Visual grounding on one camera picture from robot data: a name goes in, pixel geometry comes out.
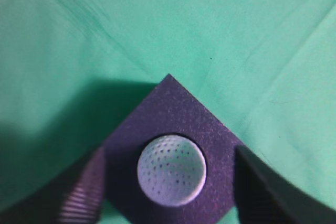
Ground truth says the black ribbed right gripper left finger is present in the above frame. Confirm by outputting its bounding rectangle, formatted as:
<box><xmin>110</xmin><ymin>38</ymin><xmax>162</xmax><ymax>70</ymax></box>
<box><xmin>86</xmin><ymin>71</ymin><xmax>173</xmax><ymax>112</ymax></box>
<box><xmin>1</xmin><ymin>147</ymin><xmax>106</xmax><ymax>223</ymax></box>

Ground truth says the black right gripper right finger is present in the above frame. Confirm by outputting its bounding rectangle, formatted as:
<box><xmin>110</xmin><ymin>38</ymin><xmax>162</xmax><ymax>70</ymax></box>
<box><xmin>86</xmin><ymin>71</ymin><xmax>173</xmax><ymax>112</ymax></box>
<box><xmin>234</xmin><ymin>146</ymin><xmax>335</xmax><ymax>223</ymax></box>

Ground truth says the green cloth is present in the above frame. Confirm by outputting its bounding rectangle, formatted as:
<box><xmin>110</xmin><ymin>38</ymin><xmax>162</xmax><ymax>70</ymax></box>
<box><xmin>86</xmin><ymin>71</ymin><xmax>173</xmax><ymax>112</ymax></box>
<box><xmin>1</xmin><ymin>0</ymin><xmax>335</xmax><ymax>223</ymax></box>

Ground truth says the dark blue cube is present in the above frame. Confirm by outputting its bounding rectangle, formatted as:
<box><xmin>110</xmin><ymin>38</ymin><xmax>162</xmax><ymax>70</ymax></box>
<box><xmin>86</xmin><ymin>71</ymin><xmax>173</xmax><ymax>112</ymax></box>
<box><xmin>103</xmin><ymin>75</ymin><xmax>241</xmax><ymax>223</ymax></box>

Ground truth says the white dimpled golf ball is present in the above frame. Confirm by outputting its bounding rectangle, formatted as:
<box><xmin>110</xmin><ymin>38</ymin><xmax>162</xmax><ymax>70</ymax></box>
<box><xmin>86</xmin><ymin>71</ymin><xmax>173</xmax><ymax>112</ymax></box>
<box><xmin>137</xmin><ymin>134</ymin><xmax>207</xmax><ymax>207</ymax></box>

